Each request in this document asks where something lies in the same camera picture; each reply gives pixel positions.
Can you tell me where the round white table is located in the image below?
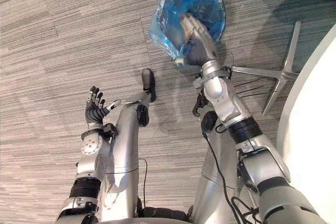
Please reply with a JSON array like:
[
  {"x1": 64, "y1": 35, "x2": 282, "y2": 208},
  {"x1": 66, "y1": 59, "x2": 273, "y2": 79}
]
[{"x1": 276, "y1": 23, "x2": 336, "y2": 224}]

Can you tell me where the thin black cable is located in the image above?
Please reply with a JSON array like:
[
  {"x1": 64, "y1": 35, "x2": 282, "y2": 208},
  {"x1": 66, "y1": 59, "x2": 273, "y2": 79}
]
[{"x1": 104, "y1": 157, "x2": 149, "y2": 209}]

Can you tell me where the thick black cable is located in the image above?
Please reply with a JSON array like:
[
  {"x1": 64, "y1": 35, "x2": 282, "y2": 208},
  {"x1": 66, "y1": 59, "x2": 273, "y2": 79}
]
[{"x1": 202, "y1": 129, "x2": 263, "y2": 224}]

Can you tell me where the robot leg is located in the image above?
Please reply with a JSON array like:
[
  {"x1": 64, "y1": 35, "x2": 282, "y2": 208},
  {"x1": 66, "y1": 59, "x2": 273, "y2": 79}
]
[
  {"x1": 189, "y1": 97, "x2": 261, "y2": 224},
  {"x1": 100, "y1": 90, "x2": 153, "y2": 222}
]

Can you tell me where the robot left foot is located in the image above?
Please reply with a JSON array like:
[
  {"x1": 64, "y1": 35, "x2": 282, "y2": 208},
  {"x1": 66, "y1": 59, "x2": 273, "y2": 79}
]
[{"x1": 141, "y1": 68, "x2": 157, "y2": 103}]

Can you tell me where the robot right leg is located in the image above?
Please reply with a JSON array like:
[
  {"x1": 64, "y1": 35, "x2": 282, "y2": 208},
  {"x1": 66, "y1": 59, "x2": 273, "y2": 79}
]
[{"x1": 189, "y1": 97, "x2": 261, "y2": 224}]

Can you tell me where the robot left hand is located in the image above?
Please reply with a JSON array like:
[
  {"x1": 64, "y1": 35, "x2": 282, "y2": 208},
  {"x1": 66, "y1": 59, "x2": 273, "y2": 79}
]
[{"x1": 84, "y1": 86, "x2": 122, "y2": 125}]

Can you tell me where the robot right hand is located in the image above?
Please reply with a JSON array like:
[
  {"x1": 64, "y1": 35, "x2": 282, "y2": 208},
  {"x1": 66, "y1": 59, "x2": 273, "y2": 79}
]
[{"x1": 180, "y1": 14, "x2": 218, "y2": 69}]

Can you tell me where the silver chair star base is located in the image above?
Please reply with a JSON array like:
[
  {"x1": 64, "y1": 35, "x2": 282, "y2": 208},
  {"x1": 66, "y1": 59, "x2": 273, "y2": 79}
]
[{"x1": 230, "y1": 20, "x2": 302, "y2": 117}]

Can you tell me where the blue plastic trash bag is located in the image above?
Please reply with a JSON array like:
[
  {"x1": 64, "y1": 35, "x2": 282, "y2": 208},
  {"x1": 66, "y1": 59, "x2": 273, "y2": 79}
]
[{"x1": 149, "y1": 0, "x2": 227, "y2": 67}]

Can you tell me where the robot waist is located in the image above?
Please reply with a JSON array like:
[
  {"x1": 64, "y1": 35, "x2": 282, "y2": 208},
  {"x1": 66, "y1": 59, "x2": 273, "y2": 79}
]
[{"x1": 97, "y1": 206, "x2": 194, "y2": 224}]

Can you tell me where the robot left leg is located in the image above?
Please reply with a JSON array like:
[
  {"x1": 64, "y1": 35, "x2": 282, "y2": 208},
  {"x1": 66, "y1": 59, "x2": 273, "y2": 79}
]
[{"x1": 100, "y1": 90, "x2": 153, "y2": 222}]

